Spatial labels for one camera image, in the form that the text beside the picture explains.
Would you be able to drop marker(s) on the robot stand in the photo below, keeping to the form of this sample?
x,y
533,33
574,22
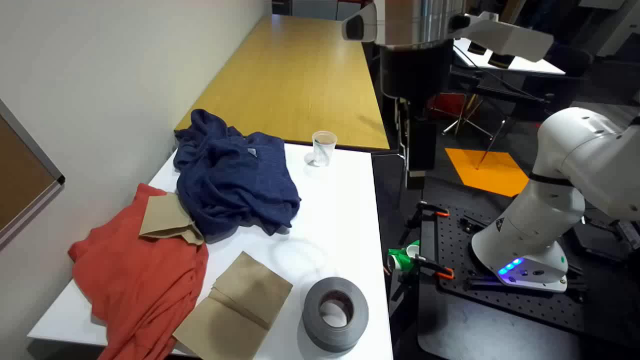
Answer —
x,y
500,325

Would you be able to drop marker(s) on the orange red cloth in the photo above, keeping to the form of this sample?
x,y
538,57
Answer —
x,y
140,285

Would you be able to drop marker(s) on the green and white object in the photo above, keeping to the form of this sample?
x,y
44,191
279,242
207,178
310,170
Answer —
x,y
402,257

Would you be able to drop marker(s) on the orange black clamp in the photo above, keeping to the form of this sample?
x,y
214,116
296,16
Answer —
x,y
436,269
434,210

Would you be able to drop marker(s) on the grey duct tape roll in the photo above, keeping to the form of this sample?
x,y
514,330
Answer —
x,y
315,325

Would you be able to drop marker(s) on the clear plastic cup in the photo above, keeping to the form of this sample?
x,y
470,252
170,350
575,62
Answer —
x,y
324,150

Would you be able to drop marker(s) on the framed cork board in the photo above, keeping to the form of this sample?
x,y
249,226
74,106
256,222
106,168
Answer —
x,y
22,175

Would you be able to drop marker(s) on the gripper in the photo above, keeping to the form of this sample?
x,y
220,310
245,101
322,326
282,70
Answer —
x,y
415,70

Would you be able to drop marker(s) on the large brown paper bag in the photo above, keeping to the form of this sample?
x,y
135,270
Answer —
x,y
235,310

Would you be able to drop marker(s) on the wooden table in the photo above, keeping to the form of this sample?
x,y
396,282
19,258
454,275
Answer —
x,y
300,80

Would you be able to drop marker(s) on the orange floor mat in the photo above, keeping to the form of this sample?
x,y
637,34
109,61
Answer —
x,y
492,172

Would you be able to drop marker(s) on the navy blue cloth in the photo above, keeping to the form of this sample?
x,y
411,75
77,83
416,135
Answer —
x,y
235,185

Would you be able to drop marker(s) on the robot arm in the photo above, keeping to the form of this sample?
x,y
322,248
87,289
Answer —
x,y
550,210

